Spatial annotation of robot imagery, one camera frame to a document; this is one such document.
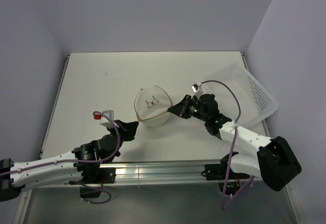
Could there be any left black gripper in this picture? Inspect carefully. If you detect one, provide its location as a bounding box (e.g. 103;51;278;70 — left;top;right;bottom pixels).
106;119;138;148

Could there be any round mesh laundry bag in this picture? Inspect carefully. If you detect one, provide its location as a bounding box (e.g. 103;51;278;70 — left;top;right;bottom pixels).
133;85;173;128

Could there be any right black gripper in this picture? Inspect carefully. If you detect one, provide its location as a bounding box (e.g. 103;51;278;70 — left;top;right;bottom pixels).
169;94;209;122

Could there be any aluminium rail frame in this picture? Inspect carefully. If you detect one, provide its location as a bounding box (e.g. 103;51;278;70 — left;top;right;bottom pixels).
14;51;306;223

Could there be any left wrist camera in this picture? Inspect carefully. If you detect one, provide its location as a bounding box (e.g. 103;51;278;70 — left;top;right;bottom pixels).
93;110;115;128

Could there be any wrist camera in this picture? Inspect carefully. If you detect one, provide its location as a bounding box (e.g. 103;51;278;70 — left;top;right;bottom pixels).
192;82;204;98
93;110;115;128

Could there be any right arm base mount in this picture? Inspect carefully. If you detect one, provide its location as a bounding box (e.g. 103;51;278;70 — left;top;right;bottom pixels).
201;164;250;196

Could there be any white perforated plastic basket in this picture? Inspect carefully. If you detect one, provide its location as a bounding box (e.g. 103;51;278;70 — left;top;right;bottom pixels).
202;64;279;127

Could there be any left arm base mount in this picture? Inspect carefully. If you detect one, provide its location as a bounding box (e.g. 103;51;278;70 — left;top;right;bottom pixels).
68;167;116;204

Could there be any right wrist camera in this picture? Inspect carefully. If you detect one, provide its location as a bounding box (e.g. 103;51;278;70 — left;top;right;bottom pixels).
192;82;204;98

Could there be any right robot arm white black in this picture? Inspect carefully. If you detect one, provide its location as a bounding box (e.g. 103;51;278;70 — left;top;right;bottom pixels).
168;94;302;191

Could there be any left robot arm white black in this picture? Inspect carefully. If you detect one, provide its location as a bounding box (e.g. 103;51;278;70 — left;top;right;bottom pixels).
1;120;139;202

